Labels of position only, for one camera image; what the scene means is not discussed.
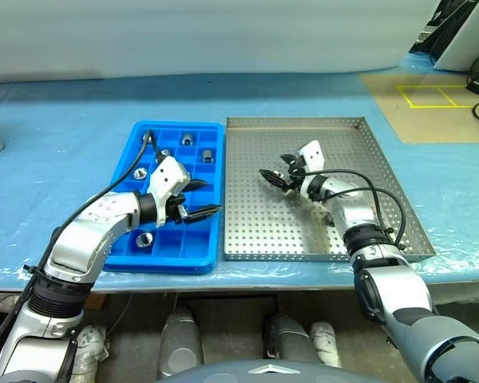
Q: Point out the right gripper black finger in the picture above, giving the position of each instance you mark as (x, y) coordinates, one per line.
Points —
(273, 179)
(290, 159)

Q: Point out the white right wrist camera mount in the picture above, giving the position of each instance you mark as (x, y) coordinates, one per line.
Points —
(313, 153)

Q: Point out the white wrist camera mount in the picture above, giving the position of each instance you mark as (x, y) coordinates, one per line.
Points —
(167, 175)
(313, 153)

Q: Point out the dark grey rounded robot leg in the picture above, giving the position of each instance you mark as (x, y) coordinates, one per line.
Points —
(287, 339)
(181, 343)

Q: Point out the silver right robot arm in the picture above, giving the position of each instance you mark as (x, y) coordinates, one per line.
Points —
(383, 287)

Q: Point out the perforated metal tray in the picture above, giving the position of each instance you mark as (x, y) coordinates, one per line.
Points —
(255, 223)

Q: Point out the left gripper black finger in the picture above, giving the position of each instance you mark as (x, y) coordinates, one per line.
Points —
(203, 212)
(197, 185)

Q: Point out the blue compartment tray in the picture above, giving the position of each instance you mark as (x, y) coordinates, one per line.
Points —
(199, 239)

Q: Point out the white and black device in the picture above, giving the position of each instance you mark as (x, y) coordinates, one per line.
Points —
(463, 40)

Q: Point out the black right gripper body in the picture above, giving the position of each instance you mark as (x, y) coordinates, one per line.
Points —
(297, 171)

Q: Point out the grey robot torso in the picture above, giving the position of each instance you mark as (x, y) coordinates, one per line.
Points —
(263, 373)

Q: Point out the tan mat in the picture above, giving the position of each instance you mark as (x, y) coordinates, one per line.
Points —
(431, 123)

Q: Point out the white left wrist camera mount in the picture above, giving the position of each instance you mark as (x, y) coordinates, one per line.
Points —
(167, 175)

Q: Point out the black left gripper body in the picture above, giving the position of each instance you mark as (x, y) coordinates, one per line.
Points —
(175, 207)

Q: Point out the white shoe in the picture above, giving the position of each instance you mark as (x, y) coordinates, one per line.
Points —
(89, 347)
(325, 343)

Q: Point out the metal nut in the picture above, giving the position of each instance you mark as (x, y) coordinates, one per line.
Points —
(144, 239)

